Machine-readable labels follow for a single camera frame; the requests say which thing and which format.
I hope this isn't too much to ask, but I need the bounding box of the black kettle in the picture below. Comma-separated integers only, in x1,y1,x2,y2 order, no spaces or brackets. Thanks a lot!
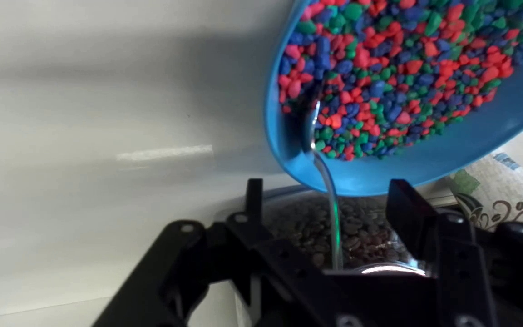
260,188,424,279

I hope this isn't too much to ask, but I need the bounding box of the blue bowl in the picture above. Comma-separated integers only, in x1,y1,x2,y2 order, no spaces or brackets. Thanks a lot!
264,0,523,199

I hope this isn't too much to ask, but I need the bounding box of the coloured gravel pile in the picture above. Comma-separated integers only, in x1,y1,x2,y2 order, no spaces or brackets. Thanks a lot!
277,0,523,162

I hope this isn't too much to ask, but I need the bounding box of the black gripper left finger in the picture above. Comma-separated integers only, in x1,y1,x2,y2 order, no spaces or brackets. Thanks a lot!
92,179,349,327

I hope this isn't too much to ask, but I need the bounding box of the patterned paper cup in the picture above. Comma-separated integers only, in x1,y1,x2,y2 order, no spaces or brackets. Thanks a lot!
449,152,523,235

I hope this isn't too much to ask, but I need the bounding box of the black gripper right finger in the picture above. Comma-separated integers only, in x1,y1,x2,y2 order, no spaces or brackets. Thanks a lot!
388,179,523,327

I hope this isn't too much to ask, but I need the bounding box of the metal spoon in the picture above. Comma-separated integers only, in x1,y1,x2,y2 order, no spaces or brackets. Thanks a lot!
302,99,348,273

